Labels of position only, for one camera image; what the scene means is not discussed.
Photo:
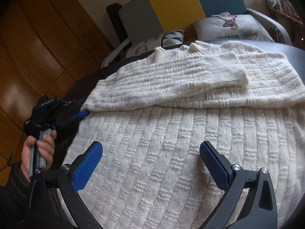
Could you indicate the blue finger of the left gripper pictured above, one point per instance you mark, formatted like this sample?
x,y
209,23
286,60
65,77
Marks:
x,y
78,117

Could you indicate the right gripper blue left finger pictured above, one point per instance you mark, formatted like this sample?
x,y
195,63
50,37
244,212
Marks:
x,y
74,179

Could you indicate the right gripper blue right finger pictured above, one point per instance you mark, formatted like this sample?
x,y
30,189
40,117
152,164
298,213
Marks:
x,y
227,179

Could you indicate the cream knitted sweater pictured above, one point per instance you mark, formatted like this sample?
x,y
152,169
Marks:
x,y
152,115

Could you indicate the person left forearm black sleeve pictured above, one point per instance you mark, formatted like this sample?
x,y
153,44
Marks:
x,y
14,198

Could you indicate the person left hand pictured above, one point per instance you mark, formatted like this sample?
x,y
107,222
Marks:
x,y
46,148

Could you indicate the multicolour sofa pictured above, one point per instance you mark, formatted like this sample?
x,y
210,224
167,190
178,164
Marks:
x,y
140,20

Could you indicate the triangle pattern pillow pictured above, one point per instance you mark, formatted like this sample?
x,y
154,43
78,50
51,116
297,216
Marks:
x,y
168,39

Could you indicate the grey deer print pillow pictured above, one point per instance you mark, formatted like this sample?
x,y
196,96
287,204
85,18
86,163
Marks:
x,y
226,26

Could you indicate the wooden side table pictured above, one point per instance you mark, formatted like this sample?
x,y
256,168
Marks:
x,y
283,12

